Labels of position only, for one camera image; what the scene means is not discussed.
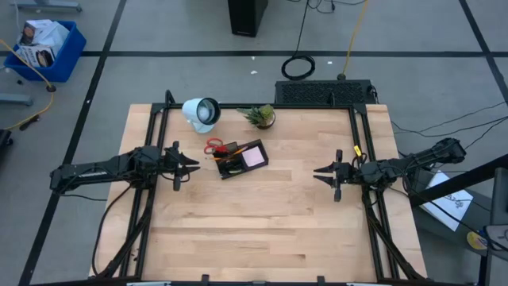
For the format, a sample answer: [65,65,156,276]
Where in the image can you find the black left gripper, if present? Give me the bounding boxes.
[162,140,202,193]

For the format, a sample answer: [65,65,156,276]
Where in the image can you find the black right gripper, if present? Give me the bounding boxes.
[313,149,360,203]

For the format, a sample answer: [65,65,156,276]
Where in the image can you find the red grey handled scissors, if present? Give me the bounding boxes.
[203,137,230,157]

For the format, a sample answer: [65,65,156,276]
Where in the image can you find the black mesh desk organizer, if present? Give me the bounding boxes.
[212,138,270,180]

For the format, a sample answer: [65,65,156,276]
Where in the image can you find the white desk lamp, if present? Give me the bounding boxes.
[181,97,221,134]

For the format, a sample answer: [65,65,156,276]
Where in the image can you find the black perforated computer case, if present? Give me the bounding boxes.
[274,79,376,106]

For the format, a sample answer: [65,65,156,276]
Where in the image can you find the potted succulent plant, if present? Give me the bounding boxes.
[237,103,277,131]

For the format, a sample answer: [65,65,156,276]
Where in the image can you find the white paper sheet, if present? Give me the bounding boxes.
[420,169,475,233]

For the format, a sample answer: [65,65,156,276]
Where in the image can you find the large blue floor bin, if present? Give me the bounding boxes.
[2,19,87,83]

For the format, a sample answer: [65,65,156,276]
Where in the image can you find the black computer tower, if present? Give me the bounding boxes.
[227,0,269,38]

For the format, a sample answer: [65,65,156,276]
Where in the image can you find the round yellow sticker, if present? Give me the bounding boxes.
[466,230,489,251]

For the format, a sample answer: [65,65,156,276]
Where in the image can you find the grey table foot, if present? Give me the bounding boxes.
[13,0,83,13]
[0,93,33,106]

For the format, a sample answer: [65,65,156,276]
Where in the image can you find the printed cardboard box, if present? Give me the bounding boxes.
[15,44,56,68]

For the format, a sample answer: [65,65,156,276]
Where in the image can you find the white cardboard box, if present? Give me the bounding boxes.
[17,19,71,48]

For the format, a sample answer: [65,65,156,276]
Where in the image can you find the black aluminium table frame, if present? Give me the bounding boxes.
[89,89,428,286]

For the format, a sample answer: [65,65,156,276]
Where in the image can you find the coiled black cable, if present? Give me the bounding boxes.
[280,0,318,82]

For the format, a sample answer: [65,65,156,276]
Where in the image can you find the neighbouring black frame beam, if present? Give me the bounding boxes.
[408,153,508,286]

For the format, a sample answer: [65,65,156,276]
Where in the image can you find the yellow hanging cable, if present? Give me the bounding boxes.
[0,37,56,132]
[337,0,370,80]

